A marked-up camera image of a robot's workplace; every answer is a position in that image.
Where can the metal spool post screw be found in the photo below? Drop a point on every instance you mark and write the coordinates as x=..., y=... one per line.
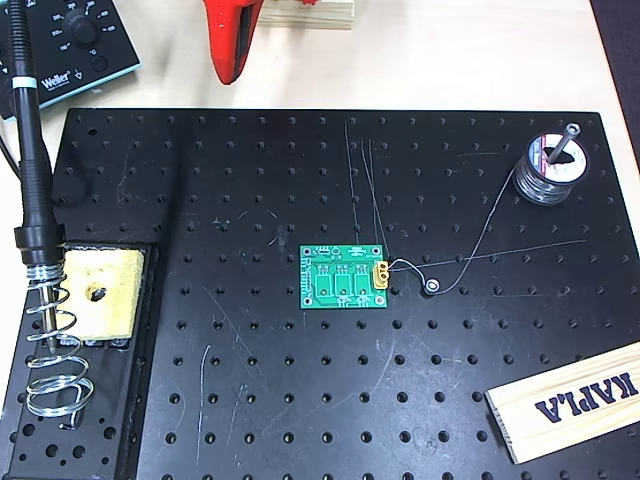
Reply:
x=564, y=142

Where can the black soldering stand base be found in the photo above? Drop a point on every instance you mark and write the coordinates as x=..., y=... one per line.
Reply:
x=100, y=425

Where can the stacked wooden planks base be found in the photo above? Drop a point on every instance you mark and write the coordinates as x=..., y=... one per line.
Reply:
x=310, y=17

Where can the metal spring iron holder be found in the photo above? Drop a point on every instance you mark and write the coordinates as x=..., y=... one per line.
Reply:
x=58, y=235

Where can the yellow cleaning sponge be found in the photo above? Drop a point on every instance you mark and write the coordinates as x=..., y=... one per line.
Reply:
x=120, y=300

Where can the black perforated breadboard plate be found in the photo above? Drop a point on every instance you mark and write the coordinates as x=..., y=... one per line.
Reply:
x=350, y=375

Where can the yellow power connector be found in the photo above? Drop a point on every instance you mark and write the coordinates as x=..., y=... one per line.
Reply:
x=381, y=275

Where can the wooden plank printed KAPLA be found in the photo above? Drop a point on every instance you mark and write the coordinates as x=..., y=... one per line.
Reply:
x=575, y=400

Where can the green circuit board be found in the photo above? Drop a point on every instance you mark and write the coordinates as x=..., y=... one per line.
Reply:
x=342, y=285

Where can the black soldering iron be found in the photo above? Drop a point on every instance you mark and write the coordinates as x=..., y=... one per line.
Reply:
x=32, y=165

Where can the teal Weller soldering station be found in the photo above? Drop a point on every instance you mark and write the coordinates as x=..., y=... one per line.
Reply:
x=100, y=30

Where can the small round metal magnet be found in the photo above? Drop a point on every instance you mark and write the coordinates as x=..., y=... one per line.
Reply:
x=431, y=286

